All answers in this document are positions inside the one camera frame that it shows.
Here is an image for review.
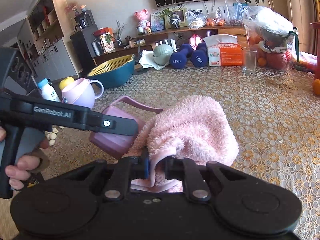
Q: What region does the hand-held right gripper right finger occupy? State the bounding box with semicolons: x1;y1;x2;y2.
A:
164;156;252;202

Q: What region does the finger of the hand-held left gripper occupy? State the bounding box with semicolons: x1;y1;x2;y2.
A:
87;110;139;138

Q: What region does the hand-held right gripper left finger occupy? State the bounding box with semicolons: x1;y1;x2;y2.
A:
72;152;151;202

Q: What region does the pink ribbed plastic cup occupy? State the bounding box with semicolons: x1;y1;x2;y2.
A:
89;95;164;159

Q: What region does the pink fluffy towel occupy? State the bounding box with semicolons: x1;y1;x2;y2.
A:
128;95;239;193

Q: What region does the person's left hand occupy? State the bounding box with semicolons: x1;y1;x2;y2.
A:
5;139;51;191

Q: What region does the white bottle with blue cap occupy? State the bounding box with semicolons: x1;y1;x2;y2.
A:
37;78;61;103

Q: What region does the lavender mug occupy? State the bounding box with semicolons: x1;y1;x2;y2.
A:
61;78;104;107

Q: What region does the teal and yellow strainer basket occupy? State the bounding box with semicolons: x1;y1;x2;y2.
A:
87;54;136;89

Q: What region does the yellow round lid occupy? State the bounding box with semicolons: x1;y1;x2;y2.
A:
59;77;76;91

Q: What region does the white cloth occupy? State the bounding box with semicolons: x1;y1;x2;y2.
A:
138;50;171;71

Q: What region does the illustrated book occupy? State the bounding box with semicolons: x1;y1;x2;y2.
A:
100;33;116;54

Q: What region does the black cabinet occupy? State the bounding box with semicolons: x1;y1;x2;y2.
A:
69;24;101;72

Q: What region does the dark vase with twigs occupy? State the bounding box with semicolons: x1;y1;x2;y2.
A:
115;21;127;48

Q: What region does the green round lidded bowl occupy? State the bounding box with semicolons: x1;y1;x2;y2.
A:
153;44;174;65

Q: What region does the blue dumbbell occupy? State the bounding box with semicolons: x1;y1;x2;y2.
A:
190;42;209;68
169;43;194;68

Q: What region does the white slatted rack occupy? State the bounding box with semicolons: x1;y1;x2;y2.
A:
154;38;176;51

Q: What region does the gold lace tablecloth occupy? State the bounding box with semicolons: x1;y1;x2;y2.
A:
0;59;320;240

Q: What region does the wooden television console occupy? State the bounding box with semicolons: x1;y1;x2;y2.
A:
93;24;248;66

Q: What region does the black coffee machine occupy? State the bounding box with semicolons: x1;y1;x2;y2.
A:
74;9;95;31

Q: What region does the pink bear figurine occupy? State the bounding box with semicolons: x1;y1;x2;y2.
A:
134;10;152;34

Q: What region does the small pink bag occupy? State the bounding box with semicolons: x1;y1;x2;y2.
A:
189;33;203;48

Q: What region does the small potted plant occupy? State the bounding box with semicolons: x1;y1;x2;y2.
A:
157;0;181;30

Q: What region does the orange and white tissue box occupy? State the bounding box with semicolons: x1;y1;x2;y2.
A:
202;35;243;67

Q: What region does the clear drinking glass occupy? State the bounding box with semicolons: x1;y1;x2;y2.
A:
241;47;258;74

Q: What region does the small clear plastic bag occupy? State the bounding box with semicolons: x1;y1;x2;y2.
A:
186;10;208;29

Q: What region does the clear bag with bowl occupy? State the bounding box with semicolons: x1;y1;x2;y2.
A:
243;5;301;72

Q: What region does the wooden wall shelf unit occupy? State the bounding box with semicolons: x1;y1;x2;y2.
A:
17;0;84;81

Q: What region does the green photo frame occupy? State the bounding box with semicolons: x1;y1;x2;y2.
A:
163;7;188;29

